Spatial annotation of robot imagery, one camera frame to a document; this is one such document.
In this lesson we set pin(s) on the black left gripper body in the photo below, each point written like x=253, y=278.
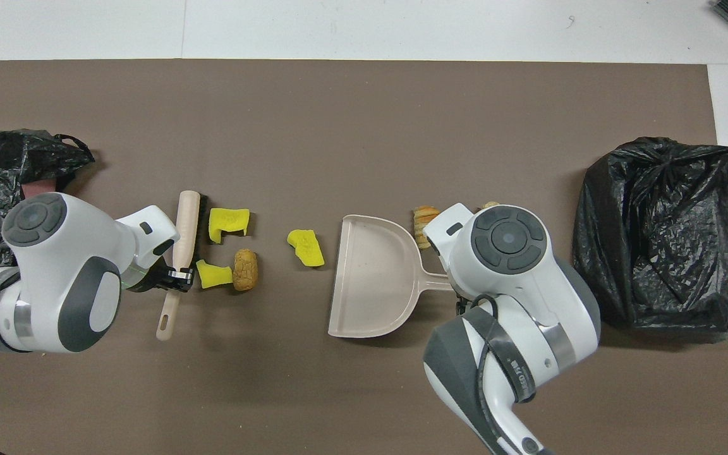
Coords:
x=157, y=278

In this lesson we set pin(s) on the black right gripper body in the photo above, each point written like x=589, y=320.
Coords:
x=466, y=304

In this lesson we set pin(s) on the wedge yellow sponge piece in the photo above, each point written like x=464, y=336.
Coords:
x=212, y=275

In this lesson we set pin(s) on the beige hand brush black bristles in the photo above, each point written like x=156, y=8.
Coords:
x=186, y=221

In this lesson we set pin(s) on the brown toy bread roll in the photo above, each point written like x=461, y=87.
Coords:
x=245, y=270

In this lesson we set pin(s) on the notched yellow sponge piece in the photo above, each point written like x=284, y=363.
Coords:
x=228, y=221

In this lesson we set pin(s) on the orange striped toy croissant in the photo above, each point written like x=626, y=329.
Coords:
x=424, y=221

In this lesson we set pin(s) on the beige plastic dustpan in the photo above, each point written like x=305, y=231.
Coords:
x=370, y=278

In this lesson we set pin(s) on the embossed yellow sponge piece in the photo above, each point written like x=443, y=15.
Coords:
x=306, y=248

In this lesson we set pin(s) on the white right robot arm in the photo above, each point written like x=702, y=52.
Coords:
x=528, y=297

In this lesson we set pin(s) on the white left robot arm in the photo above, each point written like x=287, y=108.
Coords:
x=54, y=265

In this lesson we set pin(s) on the pink plastic bin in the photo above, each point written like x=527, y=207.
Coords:
x=38, y=188

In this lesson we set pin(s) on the brown table mat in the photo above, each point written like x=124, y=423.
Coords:
x=339, y=95

